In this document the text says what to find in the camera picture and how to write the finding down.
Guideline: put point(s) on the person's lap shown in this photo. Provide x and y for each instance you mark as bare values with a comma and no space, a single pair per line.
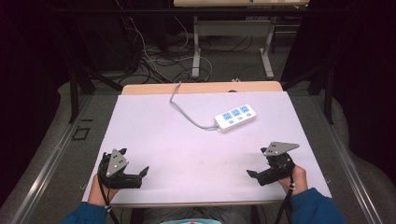
193,216

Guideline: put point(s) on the white metal desk frame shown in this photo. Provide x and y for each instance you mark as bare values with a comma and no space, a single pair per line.
233,28

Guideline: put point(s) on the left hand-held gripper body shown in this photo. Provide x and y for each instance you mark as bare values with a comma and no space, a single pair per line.
116,163

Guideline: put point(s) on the white power strip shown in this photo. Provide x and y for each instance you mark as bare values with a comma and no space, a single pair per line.
235,117

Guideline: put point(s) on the black floor hatch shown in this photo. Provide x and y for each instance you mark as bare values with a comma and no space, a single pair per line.
81,133

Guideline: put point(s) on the person's left hand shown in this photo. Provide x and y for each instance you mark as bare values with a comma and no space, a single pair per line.
98,194

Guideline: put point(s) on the black metal stand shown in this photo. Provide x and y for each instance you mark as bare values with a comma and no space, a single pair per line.
328,93
74,93

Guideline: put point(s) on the beige desk top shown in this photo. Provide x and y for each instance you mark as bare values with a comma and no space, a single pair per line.
236,2

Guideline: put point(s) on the person's right hand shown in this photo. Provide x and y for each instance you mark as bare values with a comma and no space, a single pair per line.
299,182

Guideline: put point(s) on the aluminium floor rail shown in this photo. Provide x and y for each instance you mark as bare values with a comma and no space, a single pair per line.
49,168
348,161

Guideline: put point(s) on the white table mat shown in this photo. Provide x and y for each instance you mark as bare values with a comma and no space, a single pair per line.
193,155

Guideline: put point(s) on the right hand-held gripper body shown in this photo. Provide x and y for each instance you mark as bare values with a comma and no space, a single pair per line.
278,166

